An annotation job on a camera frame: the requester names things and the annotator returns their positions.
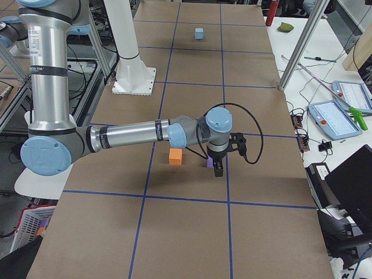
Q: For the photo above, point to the white plastic basket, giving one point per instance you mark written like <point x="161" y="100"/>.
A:
<point x="30" y="221"/>

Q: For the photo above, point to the orange circuit board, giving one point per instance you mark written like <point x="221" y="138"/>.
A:
<point x="303" y="144"/>
<point x="296" y="121"/>

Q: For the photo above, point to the orange foam block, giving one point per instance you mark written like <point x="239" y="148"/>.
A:
<point x="175" y="156"/>

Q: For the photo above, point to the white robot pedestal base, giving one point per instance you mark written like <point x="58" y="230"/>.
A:
<point x="132" y="75"/>

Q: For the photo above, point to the near blue teach pendant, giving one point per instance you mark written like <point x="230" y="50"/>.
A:
<point x="333" y="121"/>

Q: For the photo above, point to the green band smartwatch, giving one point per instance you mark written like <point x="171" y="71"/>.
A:
<point x="317" y="58"/>

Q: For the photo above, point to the far blue teach pendant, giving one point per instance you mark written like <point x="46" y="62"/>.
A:
<point x="354" y="94"/>

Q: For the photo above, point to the aluminium frame post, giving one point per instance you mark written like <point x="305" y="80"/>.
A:
<point x="306" y="34"/>

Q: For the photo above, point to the blue teach pendant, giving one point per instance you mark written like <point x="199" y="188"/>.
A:
<point x="354" y="94"/>
<point x="333" y="121"/>

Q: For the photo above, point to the green cloth pouch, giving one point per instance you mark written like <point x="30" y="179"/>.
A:
<point x="285" y="27"/>

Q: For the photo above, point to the black laptop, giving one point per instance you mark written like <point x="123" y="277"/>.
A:
<point x="350" y="182"/>

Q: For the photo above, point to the red water bottle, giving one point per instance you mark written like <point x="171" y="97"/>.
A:
<point x="272" y="12"/>

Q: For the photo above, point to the light blue foam block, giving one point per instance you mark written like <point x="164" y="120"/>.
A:
<point x="199" y="33"/>

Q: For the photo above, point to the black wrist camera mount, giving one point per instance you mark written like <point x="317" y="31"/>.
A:
<point x="237" y="142"/>

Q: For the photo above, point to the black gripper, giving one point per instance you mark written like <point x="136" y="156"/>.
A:
<point x="215" y="158"/>

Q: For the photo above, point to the purple foam block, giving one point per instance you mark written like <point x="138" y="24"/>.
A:
<point x="209" y="163"/>

